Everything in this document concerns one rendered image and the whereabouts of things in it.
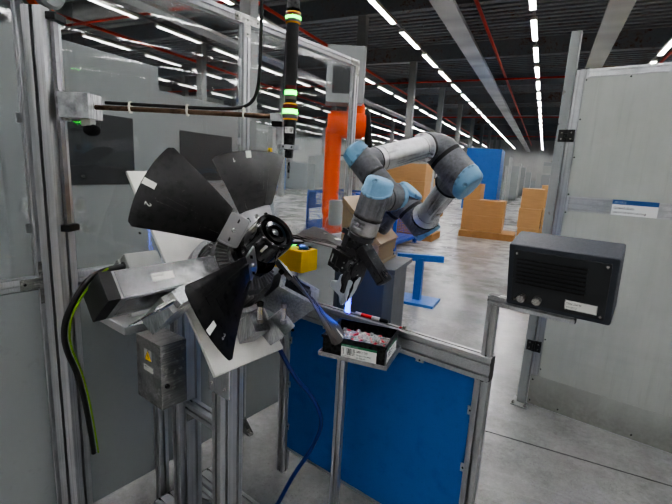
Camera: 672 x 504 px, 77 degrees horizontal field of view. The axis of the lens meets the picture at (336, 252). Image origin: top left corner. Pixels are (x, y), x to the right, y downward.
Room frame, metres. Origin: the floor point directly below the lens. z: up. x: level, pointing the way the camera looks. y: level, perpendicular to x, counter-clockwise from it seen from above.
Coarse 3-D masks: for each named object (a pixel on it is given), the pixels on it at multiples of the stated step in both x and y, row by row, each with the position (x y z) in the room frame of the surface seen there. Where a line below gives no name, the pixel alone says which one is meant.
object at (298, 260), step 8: (296, 248) 1.71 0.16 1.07; (312, 248) 1.72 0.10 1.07; (288, 256) 1.69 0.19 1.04; (296, 256) 1.66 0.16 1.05; (304, 256) 1.66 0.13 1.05; (312, 256) 1.69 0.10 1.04; (288, 264) 1.68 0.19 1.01; (296, 264) 1.66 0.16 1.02; (304, 264) 1.66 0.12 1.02; (312, 264) 1.70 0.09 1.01; (304, 272) 1.66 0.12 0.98
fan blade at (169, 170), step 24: (168, 168) 1.08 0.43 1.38; (192, 168) 1.11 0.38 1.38; (144, 192) 1.03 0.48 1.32; (168, 192) 1.06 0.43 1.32; (192, 192) 1.09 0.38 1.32; (216, 192) 1.13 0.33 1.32; (144, 216) 1.03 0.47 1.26; (168, 216) 1.06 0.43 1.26; (192, 216) 1.09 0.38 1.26; (216, 216) 1.12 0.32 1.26
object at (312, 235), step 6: (312, 228) 1.49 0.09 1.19; (318, 228) 1.50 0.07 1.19; (294, 234) 1.36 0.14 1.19; (300, 234) 1.37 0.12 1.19; (306, 234) 1.39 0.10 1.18; (312, 234) 1.41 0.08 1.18; (318, 234) 1.43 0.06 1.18; (324, 234) 1.45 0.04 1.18; (330, 234) 1.47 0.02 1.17; (306, 240) 1.26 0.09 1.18; (312, 240) 1.29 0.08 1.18; (318, 240) 1.32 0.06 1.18; (324, 240) 1.35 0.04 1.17; (330, 240) 1.38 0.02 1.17; (336, 240) 1.42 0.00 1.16; (330, 246) 1.31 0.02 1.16; (336, 246) 1.34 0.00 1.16
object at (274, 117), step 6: (270, 114) 1.25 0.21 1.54; (276, 114) 1.25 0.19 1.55; (270, 120) 1.25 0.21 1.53; (276, 120) 1.25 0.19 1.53; (276, 126) 1.25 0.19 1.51; (282, 126) 1.26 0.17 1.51; (276, 132) 1.25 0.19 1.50; (282, 132) 1.26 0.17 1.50; (276, 138) 1.25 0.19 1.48; (282, 138) 1.26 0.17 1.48; (282, 144) 1.23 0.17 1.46
